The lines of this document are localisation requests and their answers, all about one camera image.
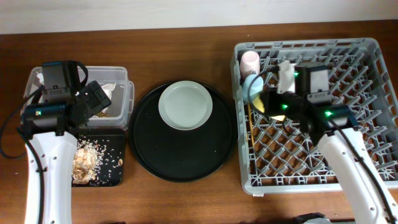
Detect white paper napkin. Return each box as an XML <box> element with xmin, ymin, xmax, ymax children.
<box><xmin>101</xmin><ymin>83</ymin><xmax>116</xmax><ymax>100</ymax></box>

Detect yellow bowl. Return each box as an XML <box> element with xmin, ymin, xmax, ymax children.
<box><xmin>252</xmin><ymin>95</ymin><xmax>285</xmax><ymax>121</ymax></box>

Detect wooden chopstick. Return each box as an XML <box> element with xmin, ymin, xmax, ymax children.
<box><xmin>247</xmin><ymin>104</ymin><xmax>255</xmax><ymax>149</ymax></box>

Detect light blue cup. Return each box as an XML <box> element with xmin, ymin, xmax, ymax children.
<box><xmin>242</xmin><ymin>74</ymin><xmax>264</xmax><ymax>103</ymax></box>

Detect pink cup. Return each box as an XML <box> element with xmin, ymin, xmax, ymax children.
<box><xmin>239</xmin><ymin>50</ymin><xmax>260</xmax><ymax>78</ymax></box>

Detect grey plate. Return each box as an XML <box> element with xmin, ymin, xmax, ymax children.
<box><xmin>158</xmin><ymin>80</ymin><xmax>213</xmax><ymax>131</ymax></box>

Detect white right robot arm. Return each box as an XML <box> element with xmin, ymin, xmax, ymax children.
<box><xmin>251</xmin><ymin>90</ymin><xmax>397</xmax><ymax>223</ymax></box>

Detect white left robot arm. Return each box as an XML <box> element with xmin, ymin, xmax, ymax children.
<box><xmin>17</xmin><ymin>81</ymin><xmax>111</xmax><ymax>223</ymax></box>

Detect clear plastic waste bin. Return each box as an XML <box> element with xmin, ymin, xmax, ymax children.
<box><xmin>21</xmin><ymin>65</ymin><xmax>133</xmax><ymax>132</ymax></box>

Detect grey dishwasher rack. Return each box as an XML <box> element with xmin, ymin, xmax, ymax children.
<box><xmin>231</xmin><ymin>37</ymin><xmax>397</xmax><ymax>196</ymax></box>

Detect black rectangular food tray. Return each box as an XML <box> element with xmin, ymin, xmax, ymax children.
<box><xmin>72</xmin><ymin>128</ymin><xmax>126</xmax><ymax>187</ymax></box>

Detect food scraps pile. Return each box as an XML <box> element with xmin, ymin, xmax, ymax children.
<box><xmin>72</xmin><ymin>140</ymin><xmax>124</xmax><ymax>187</ymax></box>

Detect round black serving tray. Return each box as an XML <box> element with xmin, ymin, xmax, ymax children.
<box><xmin>127</xmin><ymin>83</ymin><xmax>238</xmax><ymax>182</ymax></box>

